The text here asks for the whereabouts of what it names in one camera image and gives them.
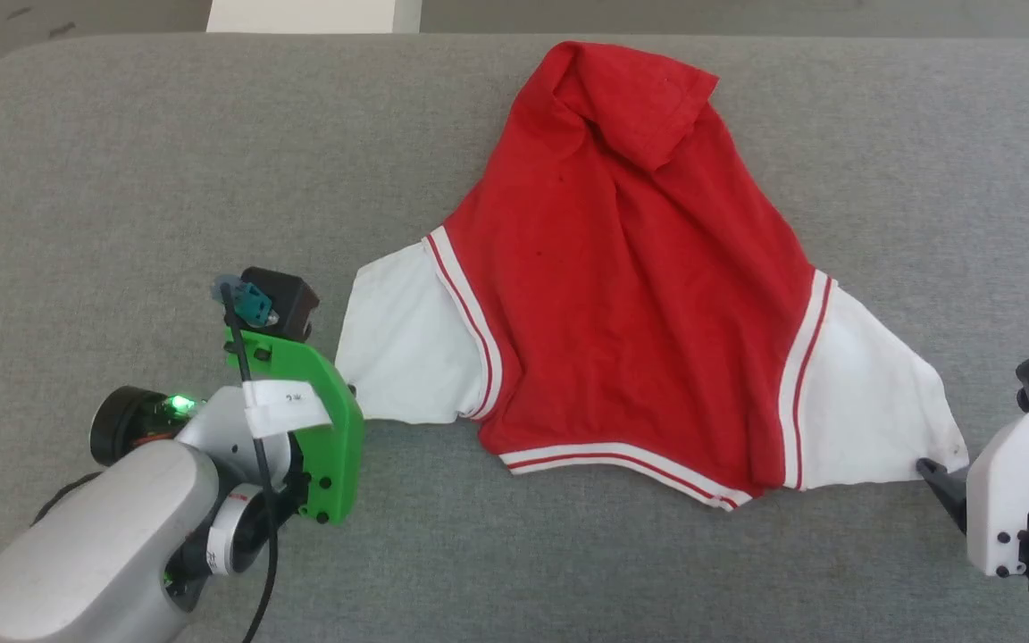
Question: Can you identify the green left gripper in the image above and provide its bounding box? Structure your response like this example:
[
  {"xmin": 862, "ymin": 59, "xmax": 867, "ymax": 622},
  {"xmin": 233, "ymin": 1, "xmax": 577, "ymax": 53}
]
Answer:
[{"xmin": 224, "ymin": 326, "xmax": 365, "ymax": 525}]

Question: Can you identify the white paper cable label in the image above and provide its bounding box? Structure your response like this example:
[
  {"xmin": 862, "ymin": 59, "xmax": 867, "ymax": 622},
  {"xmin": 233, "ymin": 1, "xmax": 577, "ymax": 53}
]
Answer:
[{"xmin": 242, "ymin": 380, "xmax": 333, "ymax": 439}]

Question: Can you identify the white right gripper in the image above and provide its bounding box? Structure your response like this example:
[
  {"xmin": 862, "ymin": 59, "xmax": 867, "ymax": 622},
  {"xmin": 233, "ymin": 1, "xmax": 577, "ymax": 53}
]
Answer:
[{"xmin": 916, "ymin": 405, "xmax": 1029, "ymax": 579}]

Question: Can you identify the white rectangular box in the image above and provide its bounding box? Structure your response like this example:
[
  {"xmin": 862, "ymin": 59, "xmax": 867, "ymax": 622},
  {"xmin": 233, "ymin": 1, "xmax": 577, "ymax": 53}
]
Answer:
[{"xmin": 206, "ymin": 0, "xmax": 423, "ymax": 35}]

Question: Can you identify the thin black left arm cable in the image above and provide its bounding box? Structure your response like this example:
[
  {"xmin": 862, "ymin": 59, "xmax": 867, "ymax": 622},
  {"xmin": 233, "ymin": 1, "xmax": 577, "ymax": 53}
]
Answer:
[{"xmin": 220, "ymin": 281, "xmax": 281, "ymax": 643}]

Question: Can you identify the red and white jersey shirt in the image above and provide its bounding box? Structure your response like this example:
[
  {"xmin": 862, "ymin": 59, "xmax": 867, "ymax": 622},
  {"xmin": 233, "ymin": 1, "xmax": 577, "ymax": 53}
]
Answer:
[{"xmin": 334, "ymin": 40, "xmax": 971, "ymax": 512}]

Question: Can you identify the teal left camera connector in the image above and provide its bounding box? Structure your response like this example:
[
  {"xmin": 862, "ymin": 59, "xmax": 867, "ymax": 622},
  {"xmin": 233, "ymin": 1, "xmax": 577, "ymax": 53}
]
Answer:
[{"xmin": 211, "ymin": 275, "xmax": 279, "ymax": 327}]

